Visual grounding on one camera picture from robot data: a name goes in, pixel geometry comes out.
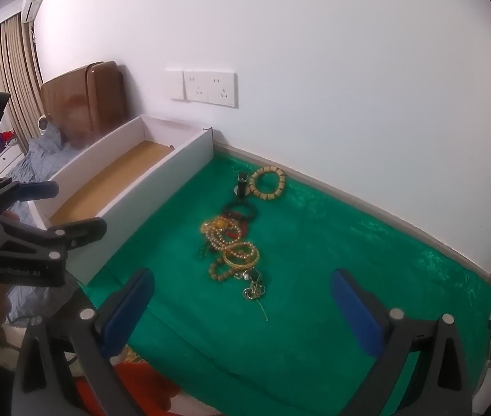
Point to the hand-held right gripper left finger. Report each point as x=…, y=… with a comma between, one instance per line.
x=130, y=307

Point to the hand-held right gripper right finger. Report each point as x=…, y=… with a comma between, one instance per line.
x=358, y=316

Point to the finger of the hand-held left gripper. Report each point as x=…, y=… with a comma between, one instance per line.
x=33, y=190
x=76, y=230

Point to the white cardboard box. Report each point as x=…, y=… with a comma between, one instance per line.
x=141, y=208

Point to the blue quilt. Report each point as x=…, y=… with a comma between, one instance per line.
x=46, y=145

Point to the colourful clothes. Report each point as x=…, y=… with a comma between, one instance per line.
x=5, y=139

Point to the small white round device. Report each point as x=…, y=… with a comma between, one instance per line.
x=45, y=122

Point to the red cloth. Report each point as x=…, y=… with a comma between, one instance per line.
x=141, y=385

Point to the green cloth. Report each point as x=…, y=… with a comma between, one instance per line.
x=314, y=247

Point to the brown wooden headboard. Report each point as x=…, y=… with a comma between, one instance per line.
x=80, y=99

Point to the beige striped curtain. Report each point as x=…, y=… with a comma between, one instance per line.
x=15, y=78

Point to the gold bangle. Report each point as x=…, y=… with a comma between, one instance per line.
x=252, y=256

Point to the small black cylinder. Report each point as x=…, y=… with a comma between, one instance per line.
x=241, y=186

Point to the white light switch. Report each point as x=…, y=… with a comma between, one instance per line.
x=175, y=83

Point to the white wall socket panel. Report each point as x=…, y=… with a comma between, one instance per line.
x=210, y=89

